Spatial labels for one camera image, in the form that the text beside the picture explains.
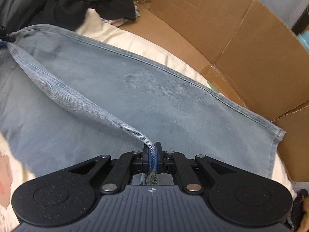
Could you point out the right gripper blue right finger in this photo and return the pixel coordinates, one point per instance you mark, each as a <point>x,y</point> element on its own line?
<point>178,166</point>

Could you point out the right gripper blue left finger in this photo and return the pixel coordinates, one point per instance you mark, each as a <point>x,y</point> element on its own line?
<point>122,170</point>

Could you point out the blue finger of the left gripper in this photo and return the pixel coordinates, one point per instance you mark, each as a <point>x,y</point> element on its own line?
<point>3,44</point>

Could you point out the blue denim pants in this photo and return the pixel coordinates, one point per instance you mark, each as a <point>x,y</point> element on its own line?
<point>132,96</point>

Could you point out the dark grey pillow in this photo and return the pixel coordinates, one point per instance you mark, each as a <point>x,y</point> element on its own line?
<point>16,13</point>

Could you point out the black garment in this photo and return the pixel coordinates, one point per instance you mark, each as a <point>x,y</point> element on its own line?
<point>70,14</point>

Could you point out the cream bear print bedsheet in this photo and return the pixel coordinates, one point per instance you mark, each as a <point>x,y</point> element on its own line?
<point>135,45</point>

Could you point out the brown cardboard sheet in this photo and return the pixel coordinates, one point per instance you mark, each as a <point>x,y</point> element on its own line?
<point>247,53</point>

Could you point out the brown cushion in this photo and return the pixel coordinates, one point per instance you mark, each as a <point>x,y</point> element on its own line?
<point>304,225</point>

